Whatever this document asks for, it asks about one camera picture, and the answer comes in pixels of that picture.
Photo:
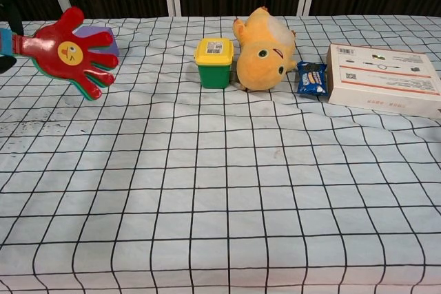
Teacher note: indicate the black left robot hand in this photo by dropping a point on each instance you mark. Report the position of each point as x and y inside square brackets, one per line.
[15, 15]

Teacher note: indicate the red green hand clapper toy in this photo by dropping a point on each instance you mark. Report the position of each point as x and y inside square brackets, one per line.
[65, 53]

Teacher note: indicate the purple foam cube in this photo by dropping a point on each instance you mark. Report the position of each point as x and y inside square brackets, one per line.
[94, 30]

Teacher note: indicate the green bin with yellow lid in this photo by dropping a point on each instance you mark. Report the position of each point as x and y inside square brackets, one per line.
[213, 66]

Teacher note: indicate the yellow plush chick toy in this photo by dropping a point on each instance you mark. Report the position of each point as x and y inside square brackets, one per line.
[262, 63]

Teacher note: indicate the white black checkered tablecloth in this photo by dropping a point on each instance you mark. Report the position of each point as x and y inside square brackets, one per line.
[241, 187]

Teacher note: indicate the blue cookie snack packet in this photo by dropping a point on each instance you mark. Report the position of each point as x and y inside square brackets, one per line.
[311, 78]

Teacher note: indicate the white cardboard box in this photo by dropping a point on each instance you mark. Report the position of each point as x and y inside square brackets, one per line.
[379, 73]

